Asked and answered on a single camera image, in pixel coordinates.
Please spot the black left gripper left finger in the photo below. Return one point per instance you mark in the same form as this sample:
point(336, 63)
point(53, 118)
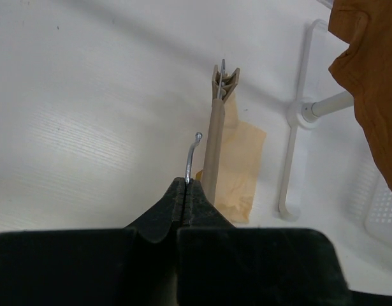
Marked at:
point(119, 266)

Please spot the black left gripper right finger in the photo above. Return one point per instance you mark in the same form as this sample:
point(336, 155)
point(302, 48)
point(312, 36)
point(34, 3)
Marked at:
point(225, 265)

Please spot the beige underwear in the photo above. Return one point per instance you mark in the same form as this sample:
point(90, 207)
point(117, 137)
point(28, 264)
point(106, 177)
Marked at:
point(239, 165)

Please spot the wooden clip hanger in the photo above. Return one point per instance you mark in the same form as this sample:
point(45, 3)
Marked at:
point(223, 85)

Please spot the brown underwear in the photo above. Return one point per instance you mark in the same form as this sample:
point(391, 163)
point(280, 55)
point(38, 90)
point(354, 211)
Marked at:
point(365, 71)

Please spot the white plastic basket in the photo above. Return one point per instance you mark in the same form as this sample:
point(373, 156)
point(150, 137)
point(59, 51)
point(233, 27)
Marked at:
point(377, 214)

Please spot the white clothes rack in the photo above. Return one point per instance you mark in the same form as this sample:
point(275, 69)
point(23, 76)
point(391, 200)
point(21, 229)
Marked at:
point(302, 116)

